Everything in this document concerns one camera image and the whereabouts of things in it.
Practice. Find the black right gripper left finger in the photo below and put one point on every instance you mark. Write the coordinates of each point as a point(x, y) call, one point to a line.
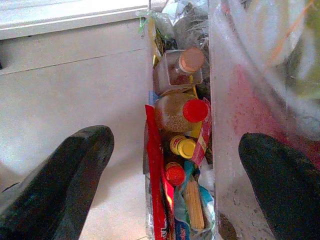
point(55, 190)

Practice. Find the yellow packet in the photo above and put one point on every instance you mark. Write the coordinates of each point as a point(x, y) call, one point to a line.
point(152, 37)

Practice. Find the red and white checked packet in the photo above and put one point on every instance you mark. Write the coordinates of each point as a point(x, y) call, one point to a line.
point(202, 142)

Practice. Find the clear plastic bag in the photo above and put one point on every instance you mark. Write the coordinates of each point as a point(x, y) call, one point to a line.
point(187, 25)

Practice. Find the white panel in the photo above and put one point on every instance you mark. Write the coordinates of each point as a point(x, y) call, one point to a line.
point(62, 17)

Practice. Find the clear plastic fridge drawer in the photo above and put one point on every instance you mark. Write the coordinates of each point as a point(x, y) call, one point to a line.
point(250, 75)

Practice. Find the brown jar with red lid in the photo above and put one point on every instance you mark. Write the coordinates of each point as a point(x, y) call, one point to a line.
point(172, 115)

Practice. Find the small bottle with red lid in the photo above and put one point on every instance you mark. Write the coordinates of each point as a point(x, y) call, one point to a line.
point(175, 173)

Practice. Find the red snack packet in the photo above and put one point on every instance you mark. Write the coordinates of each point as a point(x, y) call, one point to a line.
point(155, 162)

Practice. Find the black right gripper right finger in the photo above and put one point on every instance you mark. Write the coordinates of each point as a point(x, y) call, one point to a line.
point(285, 190)

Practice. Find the spaghetti packet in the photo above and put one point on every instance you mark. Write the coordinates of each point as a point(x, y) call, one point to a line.
point(195, 202)

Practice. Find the glass bottle with tan cap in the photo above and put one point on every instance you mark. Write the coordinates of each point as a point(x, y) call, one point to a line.
point(175, 72)

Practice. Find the small bottle with yellow lid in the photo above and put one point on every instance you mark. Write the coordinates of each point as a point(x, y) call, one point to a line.
point(185, 147)

